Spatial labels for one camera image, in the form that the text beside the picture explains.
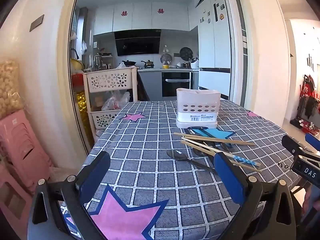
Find black range hood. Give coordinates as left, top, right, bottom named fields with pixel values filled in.
left=114, top=29, right=162, bottom=57

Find wooden chopstick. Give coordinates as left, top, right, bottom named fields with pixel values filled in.
left=181, top=136, right=218, bottom=153
left=174, top=132, right=256, bottom=147
left=180, top=140, right=263, bottom=173

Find person's right forearm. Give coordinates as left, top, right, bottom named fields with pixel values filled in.
left=302, top=187, right=320, bottom=211

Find grey checked star tablecloth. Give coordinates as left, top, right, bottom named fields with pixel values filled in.
left=64, top=99, right=303, bottom=240

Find gold foil package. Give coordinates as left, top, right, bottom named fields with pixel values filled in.
left=76, top=92, right=88, bottom=117

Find stack of pink stools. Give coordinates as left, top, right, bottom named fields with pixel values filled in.
left=0, top=109, right=54, bottom=222

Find grey wall switch panel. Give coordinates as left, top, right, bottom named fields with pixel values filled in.
left=29, top=14, right=45, bottom=32

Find blue patterned chopstick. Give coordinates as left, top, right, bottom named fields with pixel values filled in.
left=200, top=141, right=261, bottom=167

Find white plastic utensil holder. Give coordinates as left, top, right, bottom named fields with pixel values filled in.
left=176, top=88, right=221, bottom=129

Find black round strainer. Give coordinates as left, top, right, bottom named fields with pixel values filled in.
left=179, top=47, right=193, bottom=61

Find white plastic storage rack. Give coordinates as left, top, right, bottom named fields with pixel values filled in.
left=83, top=67, right=139, bottom=136

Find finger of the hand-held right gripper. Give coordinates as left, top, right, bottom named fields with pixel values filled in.
left=282, top=135, right=313, bottom=160
left=305, top=133, right=320, bottom=153

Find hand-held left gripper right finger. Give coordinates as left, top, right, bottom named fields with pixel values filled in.
left=213, top=152, right=297, bottom=240

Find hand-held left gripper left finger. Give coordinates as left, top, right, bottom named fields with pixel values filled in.
left=27, top=151, right=112, bottom=240

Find black built-in oven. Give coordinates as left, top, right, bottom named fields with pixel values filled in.
left=161, top=71, right=192, bottom=98

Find bag of white puffed snacks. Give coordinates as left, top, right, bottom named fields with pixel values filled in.
left=0, top=59, right=21, bottom=118

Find red hanging decorations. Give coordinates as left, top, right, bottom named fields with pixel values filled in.
left=290, top=73, right=318, bottom=132

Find white upper kitchen cabinets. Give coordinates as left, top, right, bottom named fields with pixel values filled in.
left=93, top=2, right=190, bottom=36

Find white refrigerator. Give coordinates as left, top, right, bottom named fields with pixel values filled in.
left=197, top=0, right=232, bottom=98

